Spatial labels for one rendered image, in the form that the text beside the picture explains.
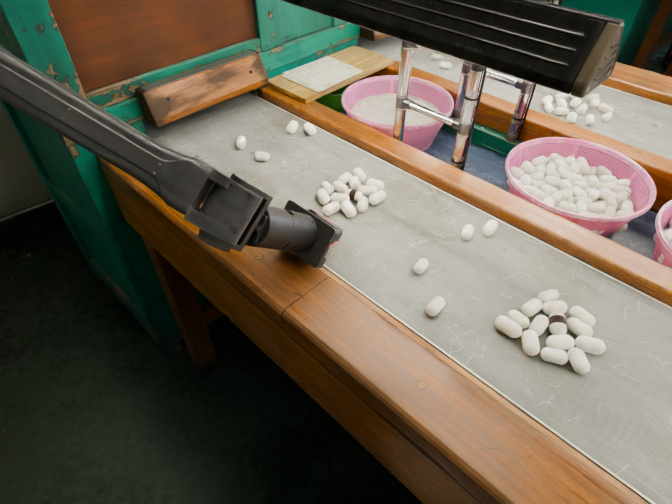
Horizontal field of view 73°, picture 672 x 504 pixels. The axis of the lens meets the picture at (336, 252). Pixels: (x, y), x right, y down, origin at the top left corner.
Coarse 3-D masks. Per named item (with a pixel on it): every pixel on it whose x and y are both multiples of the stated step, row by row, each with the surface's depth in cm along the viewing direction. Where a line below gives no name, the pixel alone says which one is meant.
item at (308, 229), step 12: (288, 204) 69; (300, 216) 64; (312, 216) 66; (300, 228) 62; (312, 228) 65; (324, 228) 65; (300, 240) 63; (312, 240) 65; (324, 240) 65; (300, 252) 67; (312, 252) 66; (324, 252) 65; (312, 264) 66
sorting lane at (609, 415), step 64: (192, 128) 104; (256, 128) 104; (320, 128) 104; (384, 256) 74; (448, 256) 74; (512, 256) 74; (448, 320) 65; (640, 320) 65; (512, 384) 58; (576, 384) 58; (640, 384) 58; (576, 448) 52; (640, 448) 52
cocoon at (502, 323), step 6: (498, 318) 63; (504, 318) 63; (498, 324) 63; (504, 324) 62; (510, 324) 62; (516, 324) 62; (504, 330) 62; (510, 330) 62; (516, 330) 61; (510, 336) 62; (516, 336) 62
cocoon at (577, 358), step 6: (576, 348) 59; (570, 354) 59; (576, 354) 59; (582, 354) 59; (570, 360) 59; (576, 360) 58; (582, 360) 58; (576, 366) 58; (582, 366) 58; (588, 366) 58; (582, 372) 58
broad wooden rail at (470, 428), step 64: (128, 192) 89; (192, 256) 80; (256, 256) 71; (256, 320) 73; (320, 320) 62; (384, 320) 62; (320, 384) 67; (384, 384) 55; (448, 384) 55; (384, 448) 62; (448, 448) 50; (512, 448) 50
